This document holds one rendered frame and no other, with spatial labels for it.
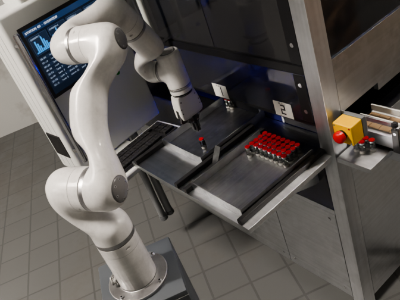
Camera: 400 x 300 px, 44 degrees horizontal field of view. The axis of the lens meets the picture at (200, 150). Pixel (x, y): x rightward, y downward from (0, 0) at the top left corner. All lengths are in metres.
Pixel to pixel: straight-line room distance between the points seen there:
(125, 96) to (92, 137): 1.04
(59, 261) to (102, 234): 1.88
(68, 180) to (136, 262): 0.32
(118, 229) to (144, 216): 1.83
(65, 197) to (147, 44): 0.55
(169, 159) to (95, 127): 0.69
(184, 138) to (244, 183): 0.44
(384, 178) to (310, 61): 0.67
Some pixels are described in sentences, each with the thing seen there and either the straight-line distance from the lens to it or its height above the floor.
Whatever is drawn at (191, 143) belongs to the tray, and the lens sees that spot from 1.99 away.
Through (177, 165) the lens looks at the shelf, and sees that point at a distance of 1.90.
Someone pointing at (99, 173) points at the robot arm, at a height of 1.29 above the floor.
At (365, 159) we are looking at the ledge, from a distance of 1.68.
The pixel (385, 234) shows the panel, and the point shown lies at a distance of 2.17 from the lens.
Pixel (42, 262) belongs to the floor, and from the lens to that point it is 3.33.
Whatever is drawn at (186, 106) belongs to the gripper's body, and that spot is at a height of 1.09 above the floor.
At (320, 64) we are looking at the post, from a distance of 1.53.
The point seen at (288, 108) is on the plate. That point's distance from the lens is 1.72.
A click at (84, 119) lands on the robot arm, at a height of 1.39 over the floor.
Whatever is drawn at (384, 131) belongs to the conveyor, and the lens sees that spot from 1.70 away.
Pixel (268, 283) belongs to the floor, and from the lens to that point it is 2.54.
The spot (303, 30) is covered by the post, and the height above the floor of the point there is 1.34.
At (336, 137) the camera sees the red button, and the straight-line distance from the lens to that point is 1.58.
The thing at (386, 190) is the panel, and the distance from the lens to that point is 2.05.
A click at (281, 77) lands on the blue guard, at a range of 1.66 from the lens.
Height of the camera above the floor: 1.92
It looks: 33 degrees down
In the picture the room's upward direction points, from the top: 21 degrees counter-clockwise
